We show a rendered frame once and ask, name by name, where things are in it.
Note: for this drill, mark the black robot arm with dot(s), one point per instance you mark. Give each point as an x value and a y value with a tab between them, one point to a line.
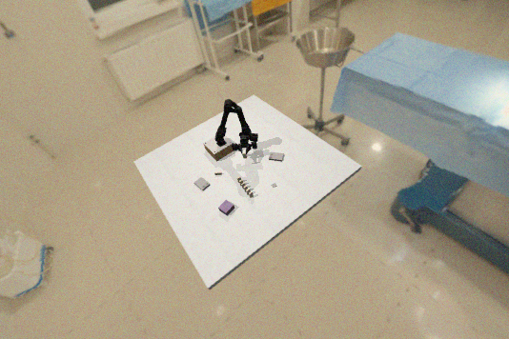
246	133

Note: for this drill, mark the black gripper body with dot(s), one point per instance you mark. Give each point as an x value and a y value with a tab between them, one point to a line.
243	145

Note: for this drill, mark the purple rectangular block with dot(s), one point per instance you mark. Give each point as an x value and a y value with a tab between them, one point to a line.
226	207

